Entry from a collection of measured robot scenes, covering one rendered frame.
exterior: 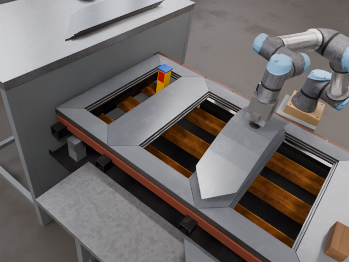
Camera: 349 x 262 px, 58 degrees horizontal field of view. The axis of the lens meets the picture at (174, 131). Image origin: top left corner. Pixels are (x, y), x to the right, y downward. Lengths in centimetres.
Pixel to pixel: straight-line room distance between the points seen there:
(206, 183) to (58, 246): 113
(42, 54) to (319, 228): 131
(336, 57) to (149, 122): 85
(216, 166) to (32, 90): 82
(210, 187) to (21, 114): 84
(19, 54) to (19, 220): 107
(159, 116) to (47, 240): 104
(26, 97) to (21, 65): 13
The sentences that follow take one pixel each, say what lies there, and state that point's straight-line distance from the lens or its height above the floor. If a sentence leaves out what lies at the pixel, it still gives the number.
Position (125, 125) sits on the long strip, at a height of 84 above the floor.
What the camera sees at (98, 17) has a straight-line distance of 177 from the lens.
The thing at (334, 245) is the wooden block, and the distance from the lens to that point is 124.
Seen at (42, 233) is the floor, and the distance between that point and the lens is 211.
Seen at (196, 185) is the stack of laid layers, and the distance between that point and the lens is 124.
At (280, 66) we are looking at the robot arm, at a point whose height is 130.
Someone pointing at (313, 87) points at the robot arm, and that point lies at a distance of 194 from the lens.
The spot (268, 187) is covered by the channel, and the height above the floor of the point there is 68.
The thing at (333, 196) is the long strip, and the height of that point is 84.
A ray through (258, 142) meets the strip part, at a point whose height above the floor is 100.
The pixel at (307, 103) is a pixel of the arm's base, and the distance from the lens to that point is 199.
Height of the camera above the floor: 181
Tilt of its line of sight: 43 degrees down
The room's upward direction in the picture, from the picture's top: 11 degrees clockwise
